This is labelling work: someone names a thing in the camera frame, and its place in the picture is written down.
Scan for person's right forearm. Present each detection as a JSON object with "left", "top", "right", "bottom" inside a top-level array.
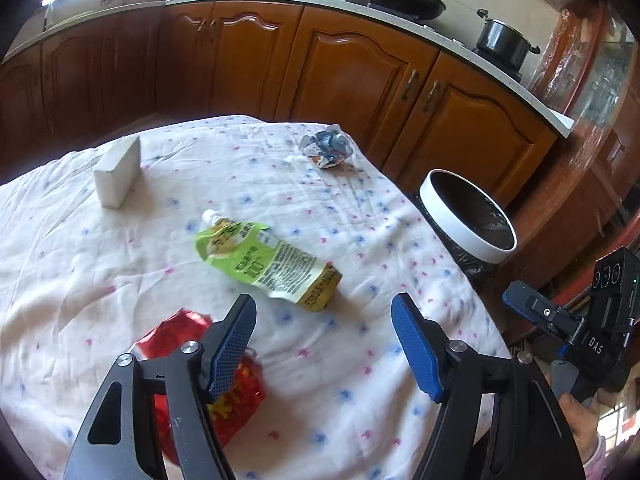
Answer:
[{"left": 582, "top": 437, "right": 621, "bottom": 480}]

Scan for white rimmed trash bin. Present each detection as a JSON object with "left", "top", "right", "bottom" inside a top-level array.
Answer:
[{"left": 407, "top": 169, "right": 517, "bottom": 291}]

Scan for red drink can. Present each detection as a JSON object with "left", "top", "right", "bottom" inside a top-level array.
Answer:
[{"left": 135, "top": 308, "right": 267, "bottom": 466}]

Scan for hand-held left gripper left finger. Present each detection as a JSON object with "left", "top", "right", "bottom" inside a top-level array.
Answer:
[{"left": 62, "top": 294, "right": 258, "bottom": 480}]

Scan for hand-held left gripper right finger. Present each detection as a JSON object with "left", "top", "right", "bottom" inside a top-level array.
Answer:
[{"left": 390, "top": 292, "right": 587, "bottom": 480}]

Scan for green drink pouch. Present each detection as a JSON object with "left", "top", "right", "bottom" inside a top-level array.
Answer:
[{"left": 195, "top": 210, "right": 343, "bottom": 313}]

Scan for white sponge block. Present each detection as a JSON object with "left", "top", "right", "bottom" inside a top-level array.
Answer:
[{"left": 93, "top": 135, "right": 142, "bottom": 209}]

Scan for white kitchen countertop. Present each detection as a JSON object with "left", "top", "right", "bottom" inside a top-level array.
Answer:
[{"left": 0, "top": 0, "right": 576, "bottom": 138}]

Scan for wooden glass door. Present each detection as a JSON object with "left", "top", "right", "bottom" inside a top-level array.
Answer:
[{"left": 530, "top": 0, "right": 640, "bottom": 241}]

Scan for crumpled silver foil wrapper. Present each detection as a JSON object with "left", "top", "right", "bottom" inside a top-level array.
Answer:
[{"left": 299, "top": 130, "right": 351, "bottom": 168}]

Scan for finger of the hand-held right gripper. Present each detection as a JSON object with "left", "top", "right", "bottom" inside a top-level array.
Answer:
[{"left": 502, "top": 280, "right": 590, "bottom": 348}]

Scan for steel cooking pot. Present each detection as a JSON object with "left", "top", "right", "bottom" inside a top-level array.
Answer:
[{"left": 475, "top": 8, "right": 542, "bottom": 68}]

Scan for person's right hand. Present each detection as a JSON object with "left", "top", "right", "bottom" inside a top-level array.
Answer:
[{"left": 559, "top": 391, "right": 608, "bottom": 466}]

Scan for white floral tablecloth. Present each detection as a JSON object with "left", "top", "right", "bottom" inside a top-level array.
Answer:
[{"left": 0, "top": 114, "right": 511, "bottom": 480}]

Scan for gas stove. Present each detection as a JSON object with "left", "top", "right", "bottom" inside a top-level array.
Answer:
[{"left": 367, "top": 2, "right": 523, "bottom": 83}]

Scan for wooden base cabinets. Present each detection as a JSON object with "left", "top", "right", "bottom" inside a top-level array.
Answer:
[{"left": 0, "top": 0, "right": 561, "bottom": 193}]

